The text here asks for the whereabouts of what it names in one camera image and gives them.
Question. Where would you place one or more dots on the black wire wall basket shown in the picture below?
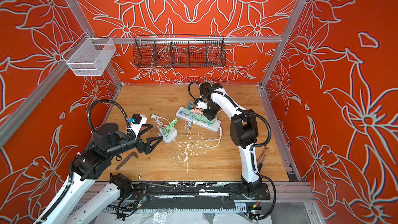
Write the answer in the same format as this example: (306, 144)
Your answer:
(183, 51)

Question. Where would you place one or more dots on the green charger plug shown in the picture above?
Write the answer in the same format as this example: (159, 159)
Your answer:
(188, 111)
(211, 121)
(204, 119)
(198, 117)

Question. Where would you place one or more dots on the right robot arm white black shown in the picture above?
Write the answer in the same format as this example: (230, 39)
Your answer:
(243, 129)

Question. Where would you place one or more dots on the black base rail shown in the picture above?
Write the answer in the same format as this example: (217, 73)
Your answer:
(206, 196)

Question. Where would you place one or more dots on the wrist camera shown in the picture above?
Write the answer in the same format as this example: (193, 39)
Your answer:
(134, 125)
(202, 104)

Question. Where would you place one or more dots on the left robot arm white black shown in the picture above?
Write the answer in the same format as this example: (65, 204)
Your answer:
(85, 169)

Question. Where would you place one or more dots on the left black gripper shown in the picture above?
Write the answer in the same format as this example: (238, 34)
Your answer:
(143, 146)

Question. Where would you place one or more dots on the white square socket cube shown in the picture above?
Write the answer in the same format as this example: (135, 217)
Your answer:
(168, 137)

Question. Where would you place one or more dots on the white multicolour power strip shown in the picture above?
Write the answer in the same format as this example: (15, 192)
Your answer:
(215, 127)

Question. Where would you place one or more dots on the green charger with green cable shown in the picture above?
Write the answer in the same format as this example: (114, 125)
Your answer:
(170, 128)

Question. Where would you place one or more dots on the black allen key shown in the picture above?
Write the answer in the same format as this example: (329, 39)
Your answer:
(126, 159)

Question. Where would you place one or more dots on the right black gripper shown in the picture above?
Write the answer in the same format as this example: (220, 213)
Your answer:
(209, 115)

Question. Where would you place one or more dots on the clear plastic wall bin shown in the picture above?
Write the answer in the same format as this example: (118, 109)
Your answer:
(90, 56)

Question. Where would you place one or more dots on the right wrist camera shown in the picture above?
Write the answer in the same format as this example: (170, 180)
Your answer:
(202, 104)

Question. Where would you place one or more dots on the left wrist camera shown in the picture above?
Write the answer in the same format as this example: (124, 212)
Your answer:
(134, 125)

